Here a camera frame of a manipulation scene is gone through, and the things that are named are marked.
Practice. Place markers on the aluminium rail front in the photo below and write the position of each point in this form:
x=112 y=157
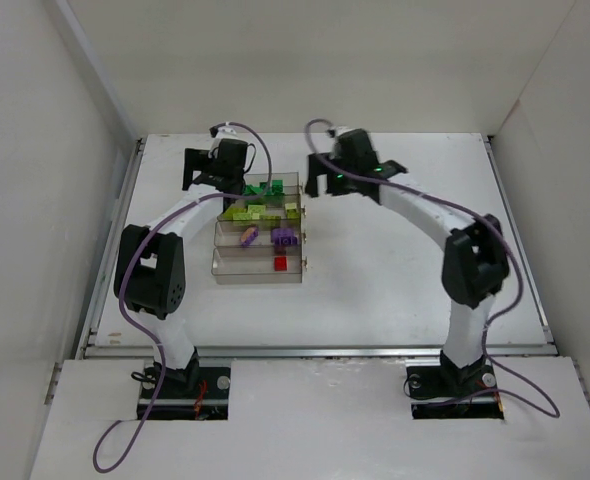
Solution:
x=292 y=352

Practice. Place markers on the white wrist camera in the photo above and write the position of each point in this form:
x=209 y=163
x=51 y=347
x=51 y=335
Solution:
x=337 y=131
x=221 y=133

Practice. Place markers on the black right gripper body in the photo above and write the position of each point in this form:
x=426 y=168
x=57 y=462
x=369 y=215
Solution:
x=316 y=170

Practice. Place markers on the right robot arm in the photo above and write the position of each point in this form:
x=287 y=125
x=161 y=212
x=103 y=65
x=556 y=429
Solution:
x=474 y=265

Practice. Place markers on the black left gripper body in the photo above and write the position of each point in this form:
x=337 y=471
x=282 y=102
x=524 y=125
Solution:
x=195 y=163

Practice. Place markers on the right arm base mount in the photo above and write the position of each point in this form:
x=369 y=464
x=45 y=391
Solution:
x=436 y=395

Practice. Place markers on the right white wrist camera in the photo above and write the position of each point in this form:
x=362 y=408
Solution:
x=337 y=131

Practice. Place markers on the red lego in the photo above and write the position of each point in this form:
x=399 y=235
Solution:
x=280 y=264

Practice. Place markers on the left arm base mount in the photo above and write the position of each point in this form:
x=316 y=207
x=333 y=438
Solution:
x=207 y=399

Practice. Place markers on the purple arch lego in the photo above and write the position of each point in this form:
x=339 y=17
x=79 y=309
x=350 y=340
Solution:
x=283 y=237

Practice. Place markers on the long green lego brick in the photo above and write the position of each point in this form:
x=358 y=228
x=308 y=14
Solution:
x=260 y=190

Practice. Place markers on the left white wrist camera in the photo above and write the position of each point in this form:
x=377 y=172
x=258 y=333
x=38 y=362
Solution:
x=221 y=133

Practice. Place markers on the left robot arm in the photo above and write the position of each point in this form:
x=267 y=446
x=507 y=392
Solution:
x=150 y=275

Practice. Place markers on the green lego 2x2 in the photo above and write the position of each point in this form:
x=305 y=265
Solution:
x=276 y=188

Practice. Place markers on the pale lime lego 2x2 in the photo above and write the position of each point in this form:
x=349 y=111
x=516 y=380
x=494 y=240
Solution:
x=257 y=212
x=292 y=210

